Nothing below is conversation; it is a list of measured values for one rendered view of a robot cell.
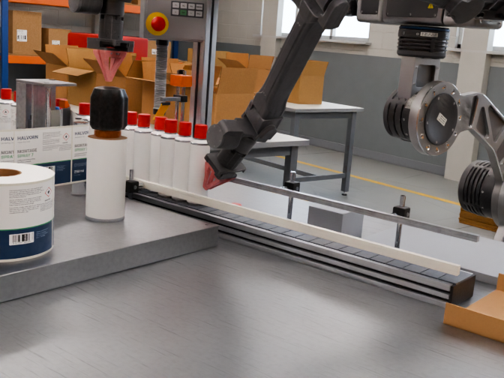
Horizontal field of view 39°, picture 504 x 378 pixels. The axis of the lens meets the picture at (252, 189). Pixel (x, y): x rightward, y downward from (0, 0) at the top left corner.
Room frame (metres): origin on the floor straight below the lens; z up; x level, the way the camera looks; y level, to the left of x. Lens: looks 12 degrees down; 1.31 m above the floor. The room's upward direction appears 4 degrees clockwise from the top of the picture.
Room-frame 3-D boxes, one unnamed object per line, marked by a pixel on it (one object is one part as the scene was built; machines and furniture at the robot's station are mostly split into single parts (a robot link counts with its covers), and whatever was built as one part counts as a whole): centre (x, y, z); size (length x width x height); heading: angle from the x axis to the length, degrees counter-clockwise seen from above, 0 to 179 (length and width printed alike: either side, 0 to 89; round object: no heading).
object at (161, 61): (2.01, 0.28, 1.18); 0.04 x 0.04 x 0.21
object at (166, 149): (1.83, 0.22, 0.98); 0.05 x 0.05 x 0.20
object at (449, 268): (1.62, 0.01, 0.90); 1.07 x 0.01 x 0.02; 51
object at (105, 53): (1.71, 0.37, 1.23); 0.07 x 0.07 x 0.09; 52
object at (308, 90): (6.25, -0.31, 0.97); 0.44 x 0.42 x 0.37; 126
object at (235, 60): (6.67, 0.14, 0.97); 0.43 x 0.39 x 0.37; 127
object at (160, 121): (1.87, 0.26, 0.98); 0.05 x 0.05 x 0.20
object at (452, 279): (1.83, 0.21, 0.86); 1.65 x 0.08 x 0.04; 51
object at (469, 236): (1.68, -0.03, 0.95); 1.07 x 0.01 x 0.01; 51
